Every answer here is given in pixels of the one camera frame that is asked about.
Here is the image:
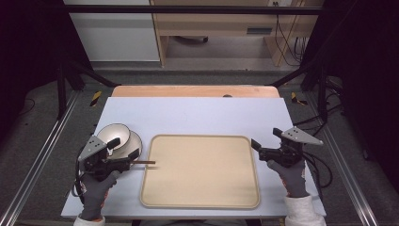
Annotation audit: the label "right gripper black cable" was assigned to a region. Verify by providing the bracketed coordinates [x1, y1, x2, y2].
[301, 151, 334, 190]

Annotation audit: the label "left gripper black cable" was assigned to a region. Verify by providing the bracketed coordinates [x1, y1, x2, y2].
[71, 155, 87, 200]

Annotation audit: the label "black metal stand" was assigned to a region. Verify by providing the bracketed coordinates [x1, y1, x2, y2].
[269, 57, 330, 124]
[56, 56, 121, 121]

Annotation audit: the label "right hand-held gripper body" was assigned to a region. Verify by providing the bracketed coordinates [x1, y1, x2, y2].
[258, 125, 325, 169]

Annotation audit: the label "aluminium floor rail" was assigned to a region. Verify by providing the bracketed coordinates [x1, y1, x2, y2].
[0, 89, 82, 226]
[305, 92, 380, 226]

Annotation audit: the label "beige plastic tray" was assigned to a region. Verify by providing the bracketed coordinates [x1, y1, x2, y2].
[139, 134, 262, 210]

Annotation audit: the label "black floor cables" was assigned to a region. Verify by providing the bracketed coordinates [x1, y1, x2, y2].
[293, 76, 346, 137]

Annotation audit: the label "hanging black cables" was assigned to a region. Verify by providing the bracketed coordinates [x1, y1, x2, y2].
[273, 1, 311, 68]

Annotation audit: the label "person's left hand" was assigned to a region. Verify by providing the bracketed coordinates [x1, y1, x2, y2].
[79, 169, 122, 221]

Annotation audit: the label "wooden desk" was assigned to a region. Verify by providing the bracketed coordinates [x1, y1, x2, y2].
[150, 0, 325, 68]

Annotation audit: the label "yellow black floor tape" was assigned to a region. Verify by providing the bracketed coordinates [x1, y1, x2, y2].
[89, 90, 104, 107]
[290, 91, 309, 106]

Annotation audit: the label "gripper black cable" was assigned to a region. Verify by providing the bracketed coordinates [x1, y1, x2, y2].
[301, 151, 334, 190]
[71, 155, 87, 200]

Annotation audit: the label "metal bowl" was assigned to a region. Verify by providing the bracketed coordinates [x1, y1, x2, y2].
[107, 129, 144, 160]

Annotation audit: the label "person's right hand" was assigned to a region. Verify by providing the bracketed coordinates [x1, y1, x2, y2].
[266, 158, 311, 199]

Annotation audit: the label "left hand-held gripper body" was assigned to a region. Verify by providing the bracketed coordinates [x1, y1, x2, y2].
[77, 135, 132, 182]

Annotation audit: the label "black curtain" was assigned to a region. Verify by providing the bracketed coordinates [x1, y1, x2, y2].
[0, 0, 94, 139]
[300, 0, 399, 192]

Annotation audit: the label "white bowl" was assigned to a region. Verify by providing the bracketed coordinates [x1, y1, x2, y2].
[96, 122, 132, 153]

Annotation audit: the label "white cabinet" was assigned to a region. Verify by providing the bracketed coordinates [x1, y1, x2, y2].
[63, 0, 161, 63]

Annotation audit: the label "black horizontal frame bar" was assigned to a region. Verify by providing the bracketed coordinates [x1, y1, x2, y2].
[63, 4, 325, 16]

